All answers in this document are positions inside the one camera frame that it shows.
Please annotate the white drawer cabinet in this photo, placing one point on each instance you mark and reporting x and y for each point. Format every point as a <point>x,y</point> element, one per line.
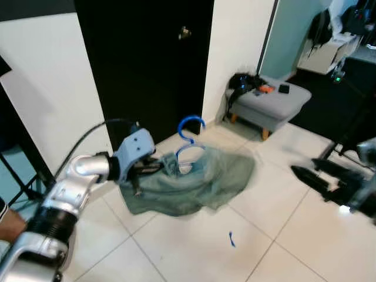
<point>326,56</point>

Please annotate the grey ottoman with wooden legs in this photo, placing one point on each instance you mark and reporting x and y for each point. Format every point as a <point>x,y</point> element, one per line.
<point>276,108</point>

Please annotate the pale green shirt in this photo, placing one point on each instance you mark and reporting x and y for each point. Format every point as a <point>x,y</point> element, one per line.
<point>217,182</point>

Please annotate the black door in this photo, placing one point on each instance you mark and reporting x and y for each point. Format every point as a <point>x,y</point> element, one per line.
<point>141,59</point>

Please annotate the small black object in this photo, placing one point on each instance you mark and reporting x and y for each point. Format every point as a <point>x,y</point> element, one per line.
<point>284,89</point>

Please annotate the blue plastic clothes hanger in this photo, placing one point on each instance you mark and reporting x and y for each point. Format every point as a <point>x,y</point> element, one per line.
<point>191,117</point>

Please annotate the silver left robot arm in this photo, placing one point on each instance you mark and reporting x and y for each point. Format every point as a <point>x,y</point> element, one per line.
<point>64,194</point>

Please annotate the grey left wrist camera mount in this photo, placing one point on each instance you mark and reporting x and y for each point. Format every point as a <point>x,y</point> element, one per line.
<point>136,144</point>

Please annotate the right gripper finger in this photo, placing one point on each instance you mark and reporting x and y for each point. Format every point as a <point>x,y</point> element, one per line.
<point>320,182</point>
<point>341,170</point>

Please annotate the black bag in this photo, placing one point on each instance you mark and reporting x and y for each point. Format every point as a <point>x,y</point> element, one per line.
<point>244,82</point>

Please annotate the small orange object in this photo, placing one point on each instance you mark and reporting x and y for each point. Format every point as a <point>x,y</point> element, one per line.
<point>267,89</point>

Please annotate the small grey camera device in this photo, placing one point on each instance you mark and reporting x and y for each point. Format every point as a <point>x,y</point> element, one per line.
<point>339,73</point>

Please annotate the black tripod stand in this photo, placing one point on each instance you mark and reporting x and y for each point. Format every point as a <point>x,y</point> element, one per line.
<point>12,117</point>

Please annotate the small blue scrap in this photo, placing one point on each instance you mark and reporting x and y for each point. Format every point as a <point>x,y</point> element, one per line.
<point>232,238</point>

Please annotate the black backpack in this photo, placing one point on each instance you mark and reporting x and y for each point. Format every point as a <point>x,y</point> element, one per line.
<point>320,26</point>

